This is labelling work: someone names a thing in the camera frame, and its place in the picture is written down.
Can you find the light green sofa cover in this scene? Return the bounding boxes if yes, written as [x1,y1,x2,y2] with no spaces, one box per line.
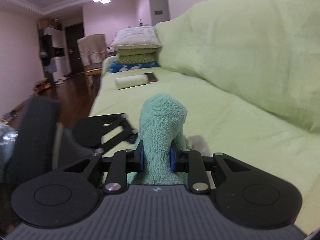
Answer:
[91,0,319,233]

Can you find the green patterned cushion lower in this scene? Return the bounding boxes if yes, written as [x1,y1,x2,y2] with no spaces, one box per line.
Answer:
[115,54,157,64]

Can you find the wooden chair with cover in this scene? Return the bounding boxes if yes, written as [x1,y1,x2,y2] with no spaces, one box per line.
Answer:
[77,34,108,96]

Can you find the green patterned cushion upper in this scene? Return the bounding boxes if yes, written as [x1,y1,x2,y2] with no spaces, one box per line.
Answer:
[117,48,158,56]

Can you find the white cabinet shelf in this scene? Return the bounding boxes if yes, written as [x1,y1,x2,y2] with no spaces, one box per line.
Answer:
[37,19,70,85]

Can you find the dark smartphone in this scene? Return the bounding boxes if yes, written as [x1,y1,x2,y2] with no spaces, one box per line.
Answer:
[144,73,158,83]

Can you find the white cylindrical bottle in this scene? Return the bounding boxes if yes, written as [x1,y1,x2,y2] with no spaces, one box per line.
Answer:
[115,75,149,89]

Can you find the dark wooden door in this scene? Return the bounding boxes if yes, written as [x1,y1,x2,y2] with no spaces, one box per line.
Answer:
[65,23,84,74]

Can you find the white patterned pillow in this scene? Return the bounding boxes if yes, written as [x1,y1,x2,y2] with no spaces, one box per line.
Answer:
[110,25,162,49]

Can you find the blue floral blanket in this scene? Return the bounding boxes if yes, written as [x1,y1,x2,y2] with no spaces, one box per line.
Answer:
[109,61,159,73]

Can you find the teal microfiber cloth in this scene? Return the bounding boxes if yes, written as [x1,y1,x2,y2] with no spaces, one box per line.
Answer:
[127,93,189,185]

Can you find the green patterned cushion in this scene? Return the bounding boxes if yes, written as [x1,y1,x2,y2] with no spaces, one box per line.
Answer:
[117,48,158,56]
[115,54,157,64]

